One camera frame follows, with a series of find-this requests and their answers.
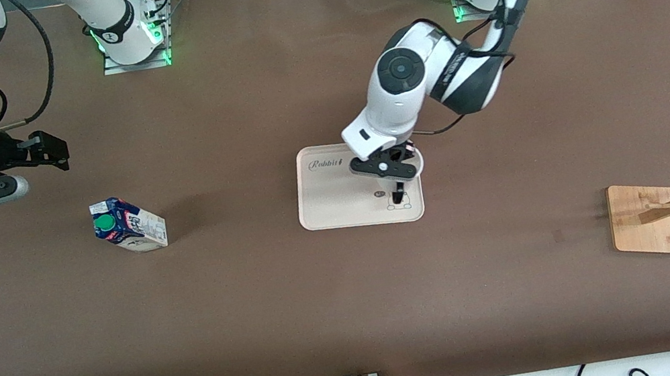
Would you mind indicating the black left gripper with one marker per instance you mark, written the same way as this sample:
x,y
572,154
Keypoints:
x,y
399,154

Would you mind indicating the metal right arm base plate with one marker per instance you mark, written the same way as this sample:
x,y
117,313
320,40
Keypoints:
x,y
138,66

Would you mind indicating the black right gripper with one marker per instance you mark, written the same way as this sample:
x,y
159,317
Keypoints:
x,y
0,153

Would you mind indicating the cream tray with rabbit print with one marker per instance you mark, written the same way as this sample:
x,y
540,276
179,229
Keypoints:
x,y
330,202

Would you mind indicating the blue white milk carton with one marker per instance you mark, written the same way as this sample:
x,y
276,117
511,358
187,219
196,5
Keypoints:
x,y
135,232

